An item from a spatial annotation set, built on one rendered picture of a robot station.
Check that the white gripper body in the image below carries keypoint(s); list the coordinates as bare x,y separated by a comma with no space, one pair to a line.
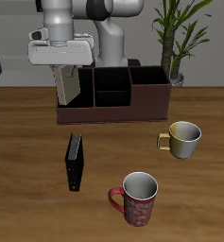
61,53

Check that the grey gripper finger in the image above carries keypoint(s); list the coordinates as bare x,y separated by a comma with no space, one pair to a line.
69,72
56,67

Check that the yellow book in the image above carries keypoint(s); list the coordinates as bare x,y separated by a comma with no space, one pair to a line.
67,85

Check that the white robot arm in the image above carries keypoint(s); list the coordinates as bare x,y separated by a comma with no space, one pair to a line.
112,38

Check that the dark brown desk caddy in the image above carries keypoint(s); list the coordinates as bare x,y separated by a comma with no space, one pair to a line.
116,94

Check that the black book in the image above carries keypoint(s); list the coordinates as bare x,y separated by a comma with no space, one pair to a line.
74,162

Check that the green pot plant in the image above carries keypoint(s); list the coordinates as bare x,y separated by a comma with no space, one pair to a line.
176,38

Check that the yellow and white mug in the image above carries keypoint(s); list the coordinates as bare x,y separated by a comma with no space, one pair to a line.
181,139

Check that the red patterned mug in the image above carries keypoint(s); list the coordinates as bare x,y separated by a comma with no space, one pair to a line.
137,198

